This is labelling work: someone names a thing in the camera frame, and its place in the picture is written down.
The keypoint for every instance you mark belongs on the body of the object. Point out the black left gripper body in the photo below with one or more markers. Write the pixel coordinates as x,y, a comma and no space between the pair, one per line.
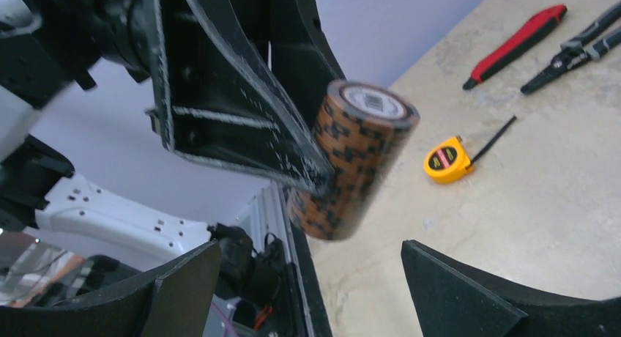
47,45

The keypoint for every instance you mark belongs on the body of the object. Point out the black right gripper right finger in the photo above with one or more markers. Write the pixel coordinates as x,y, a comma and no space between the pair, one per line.
454,299

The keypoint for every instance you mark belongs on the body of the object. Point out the black grey pliers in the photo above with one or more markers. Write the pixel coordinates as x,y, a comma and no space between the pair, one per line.
579,50

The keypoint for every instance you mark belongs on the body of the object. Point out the brown poker chip stack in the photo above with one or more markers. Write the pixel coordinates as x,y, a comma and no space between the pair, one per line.
362,130

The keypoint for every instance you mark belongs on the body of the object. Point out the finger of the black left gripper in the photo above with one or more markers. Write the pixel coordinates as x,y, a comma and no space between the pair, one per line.
289,34
220,105

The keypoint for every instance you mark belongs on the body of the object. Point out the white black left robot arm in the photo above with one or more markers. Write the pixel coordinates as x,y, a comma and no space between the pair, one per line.
41,190

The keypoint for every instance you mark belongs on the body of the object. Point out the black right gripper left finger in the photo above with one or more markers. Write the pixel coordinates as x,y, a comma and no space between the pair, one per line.
170,300

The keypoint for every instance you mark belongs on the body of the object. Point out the yellow tape measure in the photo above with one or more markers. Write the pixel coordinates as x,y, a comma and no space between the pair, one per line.
449,161

